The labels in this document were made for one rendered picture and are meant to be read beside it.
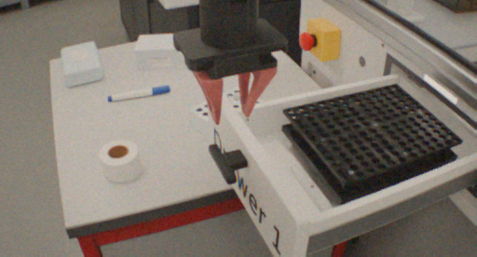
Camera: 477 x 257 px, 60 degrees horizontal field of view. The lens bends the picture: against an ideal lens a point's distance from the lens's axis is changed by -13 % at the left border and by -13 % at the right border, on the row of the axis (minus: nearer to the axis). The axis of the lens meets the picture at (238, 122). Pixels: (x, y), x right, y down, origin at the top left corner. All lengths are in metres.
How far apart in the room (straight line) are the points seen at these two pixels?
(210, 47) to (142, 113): 0.53
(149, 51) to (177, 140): 0.29
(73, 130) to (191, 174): 0.28
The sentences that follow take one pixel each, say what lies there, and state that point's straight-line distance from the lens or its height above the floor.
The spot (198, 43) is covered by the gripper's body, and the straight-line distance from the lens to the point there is 0.46.
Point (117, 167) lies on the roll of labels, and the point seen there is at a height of 0.80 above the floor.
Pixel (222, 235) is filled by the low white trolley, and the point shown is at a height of 0.63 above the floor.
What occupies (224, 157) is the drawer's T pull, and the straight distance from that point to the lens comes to 0.59.
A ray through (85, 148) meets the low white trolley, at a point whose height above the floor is 0.76.
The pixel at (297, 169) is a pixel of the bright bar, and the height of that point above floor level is 0.85.
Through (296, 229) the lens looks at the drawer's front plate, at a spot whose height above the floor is 0.92.
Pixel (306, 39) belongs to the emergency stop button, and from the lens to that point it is 0.95.
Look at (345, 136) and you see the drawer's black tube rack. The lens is 0.66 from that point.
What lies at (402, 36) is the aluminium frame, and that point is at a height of 0.98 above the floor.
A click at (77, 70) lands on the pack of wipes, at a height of 0.80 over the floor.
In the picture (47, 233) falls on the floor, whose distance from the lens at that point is 1.83.
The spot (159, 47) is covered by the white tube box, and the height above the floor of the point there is 0.81.
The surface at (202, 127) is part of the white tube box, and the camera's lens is 0.87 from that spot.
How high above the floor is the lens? 1.28
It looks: 35 degrees down
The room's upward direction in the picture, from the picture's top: straight up
